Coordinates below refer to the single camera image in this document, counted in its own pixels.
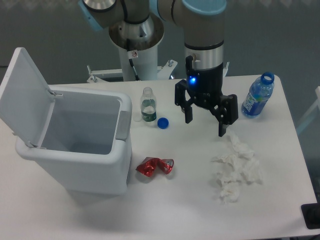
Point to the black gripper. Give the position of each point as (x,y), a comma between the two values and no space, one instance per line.
(204,87)

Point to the crushed red can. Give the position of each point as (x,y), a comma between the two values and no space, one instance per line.
(148,166)

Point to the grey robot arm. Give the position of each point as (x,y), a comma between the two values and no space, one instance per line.
(202,22)

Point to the blue bottle cap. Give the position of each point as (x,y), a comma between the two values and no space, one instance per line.
(163,123)

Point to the clear plastic bottle green label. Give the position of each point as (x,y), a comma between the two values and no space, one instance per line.
(148,107)

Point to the blue plastic bottle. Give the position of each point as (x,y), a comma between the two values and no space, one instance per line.
(259,93)

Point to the white bottle cap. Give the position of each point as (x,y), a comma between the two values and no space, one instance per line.
(137,118)

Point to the crumpled white tissue paper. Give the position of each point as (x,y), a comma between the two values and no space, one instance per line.
(238,167)

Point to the white trash bin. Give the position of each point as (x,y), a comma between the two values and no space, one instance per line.
(79,136)

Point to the black device at edge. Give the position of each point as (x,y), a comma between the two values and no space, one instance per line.
(311,215)

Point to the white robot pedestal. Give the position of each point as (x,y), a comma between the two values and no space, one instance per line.
(137,46)

